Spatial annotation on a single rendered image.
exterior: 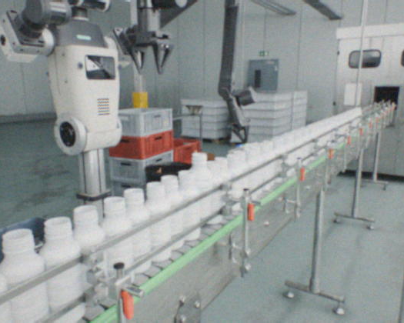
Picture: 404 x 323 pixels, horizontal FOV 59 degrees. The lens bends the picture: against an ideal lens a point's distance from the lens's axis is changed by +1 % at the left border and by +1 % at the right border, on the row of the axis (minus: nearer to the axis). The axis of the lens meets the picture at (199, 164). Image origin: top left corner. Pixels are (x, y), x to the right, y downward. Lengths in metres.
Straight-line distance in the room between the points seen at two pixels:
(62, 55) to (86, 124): 0.25
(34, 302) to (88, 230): 0.13
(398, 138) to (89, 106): 4.71
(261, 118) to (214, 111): 1.18
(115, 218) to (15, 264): 0.18
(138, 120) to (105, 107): 1.91
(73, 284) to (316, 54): 11.00
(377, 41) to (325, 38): 5.90
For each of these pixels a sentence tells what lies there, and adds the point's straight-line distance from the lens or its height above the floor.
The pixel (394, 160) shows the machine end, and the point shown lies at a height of 0.32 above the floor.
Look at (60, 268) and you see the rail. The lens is 0.57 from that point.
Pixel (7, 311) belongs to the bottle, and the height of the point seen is 1.08.
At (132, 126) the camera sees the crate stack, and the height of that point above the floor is 0.98.
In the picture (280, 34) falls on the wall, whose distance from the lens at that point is 11.77.
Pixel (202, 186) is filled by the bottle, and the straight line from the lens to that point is 0.86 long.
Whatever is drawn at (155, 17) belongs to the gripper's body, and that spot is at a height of 1.53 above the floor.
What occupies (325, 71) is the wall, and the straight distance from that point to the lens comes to 11.29.
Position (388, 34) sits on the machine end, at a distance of 5.51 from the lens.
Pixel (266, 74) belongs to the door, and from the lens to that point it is 11.77.
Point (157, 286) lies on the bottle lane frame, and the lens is 0.74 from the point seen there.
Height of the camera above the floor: 1.37
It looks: 13 degrees down
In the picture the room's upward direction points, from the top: straight up
